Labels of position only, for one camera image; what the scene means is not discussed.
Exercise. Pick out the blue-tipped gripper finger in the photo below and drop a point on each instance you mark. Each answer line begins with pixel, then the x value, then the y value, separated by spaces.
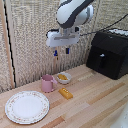
pixel 67 50
pixel 55 52

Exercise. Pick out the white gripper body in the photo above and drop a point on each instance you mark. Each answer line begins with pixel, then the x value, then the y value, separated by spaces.
pixel 63 37

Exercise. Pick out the pink mug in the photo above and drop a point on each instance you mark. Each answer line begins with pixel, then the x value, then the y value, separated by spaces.
pixel 47 83

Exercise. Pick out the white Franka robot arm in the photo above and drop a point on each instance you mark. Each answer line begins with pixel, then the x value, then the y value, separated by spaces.
pixel 71 13

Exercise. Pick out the orange food in bowl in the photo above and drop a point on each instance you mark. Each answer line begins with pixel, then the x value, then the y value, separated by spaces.
pixel 62 77

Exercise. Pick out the small white bowl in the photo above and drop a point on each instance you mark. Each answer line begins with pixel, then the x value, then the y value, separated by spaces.
pixel 63 78

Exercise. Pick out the yellow butter block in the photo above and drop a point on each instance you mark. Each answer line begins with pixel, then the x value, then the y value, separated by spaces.
pixel 65 93

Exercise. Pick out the black box appliance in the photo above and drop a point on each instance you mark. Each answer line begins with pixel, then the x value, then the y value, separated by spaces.
pixel 110 54

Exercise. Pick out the white floral-rimmed plate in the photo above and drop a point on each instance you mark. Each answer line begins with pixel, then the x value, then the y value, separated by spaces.
pixel 27 107

